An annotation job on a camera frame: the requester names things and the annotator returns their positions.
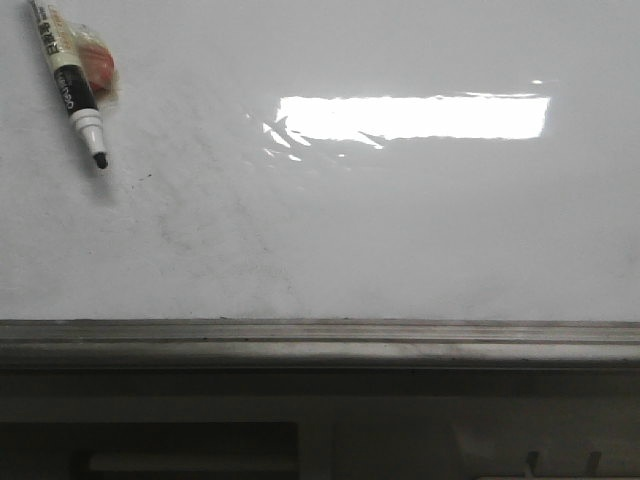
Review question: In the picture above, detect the black and white whiteboard marker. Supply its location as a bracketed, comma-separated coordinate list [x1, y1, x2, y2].
[28, 1, 108, 169]

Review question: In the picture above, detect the red piece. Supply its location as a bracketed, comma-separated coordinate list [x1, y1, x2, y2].
[68, 23, 119, 101]

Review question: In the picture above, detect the white whiteboard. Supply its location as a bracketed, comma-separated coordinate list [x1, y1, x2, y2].
[1, 1, 639, 321]

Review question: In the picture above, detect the grey aluminium whiteboard frame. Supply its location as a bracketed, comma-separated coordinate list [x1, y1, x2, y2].
[1, 318, 639, 370]

